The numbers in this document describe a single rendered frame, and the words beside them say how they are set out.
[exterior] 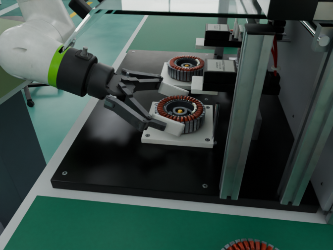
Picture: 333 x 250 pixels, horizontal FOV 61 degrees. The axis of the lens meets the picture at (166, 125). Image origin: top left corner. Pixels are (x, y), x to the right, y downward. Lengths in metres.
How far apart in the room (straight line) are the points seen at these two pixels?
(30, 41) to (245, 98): 0.43
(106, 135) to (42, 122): 1.55
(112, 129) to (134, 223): 0.24
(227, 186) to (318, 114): 0.18
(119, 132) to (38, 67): 0.21
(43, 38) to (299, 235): 0.58
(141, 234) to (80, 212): 0.12
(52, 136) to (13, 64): 1.40
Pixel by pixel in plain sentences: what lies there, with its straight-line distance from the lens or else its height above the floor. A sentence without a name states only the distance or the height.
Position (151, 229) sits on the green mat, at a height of 0.75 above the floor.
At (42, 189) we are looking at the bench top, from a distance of 0.59.
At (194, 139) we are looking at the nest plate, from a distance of 0.60.
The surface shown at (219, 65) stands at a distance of 0.58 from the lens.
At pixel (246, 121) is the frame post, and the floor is 0.93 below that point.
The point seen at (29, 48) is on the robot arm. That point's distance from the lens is 0.62.
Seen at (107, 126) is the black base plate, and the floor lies 0.77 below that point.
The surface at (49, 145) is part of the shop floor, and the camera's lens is 1.94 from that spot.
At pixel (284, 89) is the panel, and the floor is 0.81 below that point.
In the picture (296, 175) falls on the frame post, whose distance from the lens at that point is 0.48.
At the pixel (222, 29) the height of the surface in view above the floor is 0.92.
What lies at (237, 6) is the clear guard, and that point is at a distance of 0.39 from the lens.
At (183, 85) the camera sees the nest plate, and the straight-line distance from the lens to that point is 0.79.
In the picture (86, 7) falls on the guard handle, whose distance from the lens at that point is 0.46.
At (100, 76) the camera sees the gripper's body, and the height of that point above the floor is 0.90.
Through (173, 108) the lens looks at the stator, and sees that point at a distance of 0.66.
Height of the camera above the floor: 1.15
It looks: 36 degrees down
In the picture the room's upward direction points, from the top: straight up
